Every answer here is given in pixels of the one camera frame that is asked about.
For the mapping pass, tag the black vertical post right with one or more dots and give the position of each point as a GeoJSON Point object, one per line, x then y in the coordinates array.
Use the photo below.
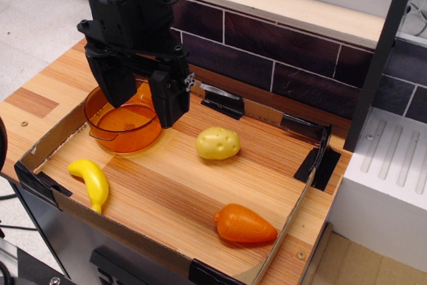
{"type": "Point", "coordinates": [396, 12]}

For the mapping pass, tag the orange plastic carrot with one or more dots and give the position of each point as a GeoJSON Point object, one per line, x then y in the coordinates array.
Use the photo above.
{"type": "Point", "coordinates": [237, 223]}

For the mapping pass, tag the orange transparent plastic pot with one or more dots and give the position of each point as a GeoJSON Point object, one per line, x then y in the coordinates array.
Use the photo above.
{"type": "Point", "coordinates": [130, 128]}

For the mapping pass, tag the white ribbed sink unit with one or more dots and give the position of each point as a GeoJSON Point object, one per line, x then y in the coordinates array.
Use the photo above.
{"type": "Point", "coordinates": [381, 202]}

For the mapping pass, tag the cardboard fence with black tape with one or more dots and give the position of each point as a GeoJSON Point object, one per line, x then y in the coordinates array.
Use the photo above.
{"type": "Point", "coordinates": [162, 200]}

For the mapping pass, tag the yellow plastic potato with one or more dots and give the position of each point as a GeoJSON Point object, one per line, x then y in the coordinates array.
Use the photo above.
{"type": "Point", "coordinates": [217, 143]}

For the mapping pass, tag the black robot arm with grey cuff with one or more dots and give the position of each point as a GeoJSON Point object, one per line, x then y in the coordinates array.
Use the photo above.
{"type": "Point", "coordinates": [127, 38]}

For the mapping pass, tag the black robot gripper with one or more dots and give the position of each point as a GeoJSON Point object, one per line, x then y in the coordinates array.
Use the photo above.
{"type": "Point", "coordinates": [127, 37]}

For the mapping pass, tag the yellow plastic banana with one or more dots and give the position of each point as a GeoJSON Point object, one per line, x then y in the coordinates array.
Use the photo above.
{"type": "Point", "coordinates": [95, 181]}

